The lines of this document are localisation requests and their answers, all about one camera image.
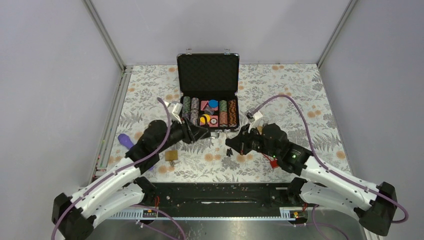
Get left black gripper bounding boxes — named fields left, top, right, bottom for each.
left=156, top=114, right=208, bottom=154

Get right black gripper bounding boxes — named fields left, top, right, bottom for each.
left=226, top=123, right=279, bottom=159

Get brass padlock long shackle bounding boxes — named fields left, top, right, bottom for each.
left=164, top=149, right=178, bottom=167

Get red cable lock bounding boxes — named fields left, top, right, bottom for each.
left=262, top=153, right=279, bottom=169

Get small brass padlock astronaut keychain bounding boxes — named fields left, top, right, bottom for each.
left=257, top=125, right=265, bottom=135

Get black padlock with keys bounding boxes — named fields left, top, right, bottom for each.
left=226, top=148, right=233, bottom=157

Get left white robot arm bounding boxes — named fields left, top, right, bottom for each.
left=51, top=118, right=211, bottom=240

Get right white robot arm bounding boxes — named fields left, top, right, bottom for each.
left=225, top=123, right=397, bottom=237

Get black poker chip case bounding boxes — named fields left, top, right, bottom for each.
left=176, top=53, right=240, bottom=132

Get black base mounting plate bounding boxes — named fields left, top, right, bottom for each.
left=123, top=182, right=332, bottom=219

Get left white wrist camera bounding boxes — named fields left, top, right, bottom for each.
left=164, top=101, right=183, bottom=124

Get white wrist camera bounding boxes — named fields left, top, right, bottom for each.
left=246, top=111, right=263, bottom=133
left=164, top=101, right=183, bottom=124

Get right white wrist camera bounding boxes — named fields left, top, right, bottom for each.
left=246, top=111, right=263, bottom=133

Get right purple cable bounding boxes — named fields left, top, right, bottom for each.
left=246, top=94, right=410, bottom=224

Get purple cable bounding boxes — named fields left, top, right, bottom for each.
left=246, top=94, right=410, bottom=224
left=50, top=97, right=173, bottom=240

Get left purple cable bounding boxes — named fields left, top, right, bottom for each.
left=50, top=97, right=173, bottom=240

